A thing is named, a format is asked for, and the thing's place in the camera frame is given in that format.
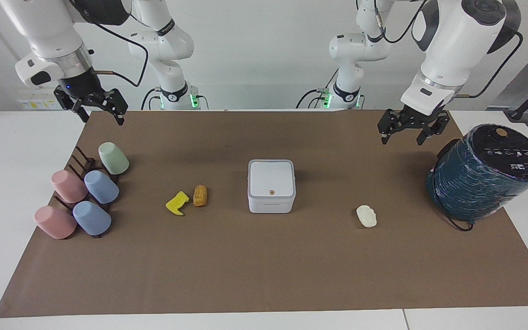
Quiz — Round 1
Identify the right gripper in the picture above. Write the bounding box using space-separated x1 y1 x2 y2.
54 69 129 126

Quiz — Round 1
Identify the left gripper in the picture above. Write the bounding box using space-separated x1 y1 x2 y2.
377 104 451 146

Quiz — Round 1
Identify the white crumpled trash piece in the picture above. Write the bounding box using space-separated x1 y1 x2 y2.
356 205 377 228

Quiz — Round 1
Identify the yellow crumpled trash piece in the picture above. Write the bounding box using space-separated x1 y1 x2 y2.
165 191 190 217

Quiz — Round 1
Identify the white square trash bin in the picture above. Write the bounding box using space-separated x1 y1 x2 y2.
247 159 297 214

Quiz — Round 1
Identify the white power strip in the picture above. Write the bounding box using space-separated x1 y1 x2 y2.
18 93 61 111

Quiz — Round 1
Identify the green plastic cup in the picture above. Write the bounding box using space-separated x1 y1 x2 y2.
98 142 130 176

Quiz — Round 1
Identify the dark brown cup rack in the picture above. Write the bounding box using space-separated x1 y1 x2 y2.
52 146 120 239

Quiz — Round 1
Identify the blue plastic cup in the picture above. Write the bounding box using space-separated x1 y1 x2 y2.
84 170 120 204
72 200 112 237

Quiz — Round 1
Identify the pink plastic cup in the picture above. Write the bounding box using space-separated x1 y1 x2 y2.
51 170 88 204
34 205 77 240

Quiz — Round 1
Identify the teal wrapped cylindrical appliance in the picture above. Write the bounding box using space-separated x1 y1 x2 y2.
426 124 528 222

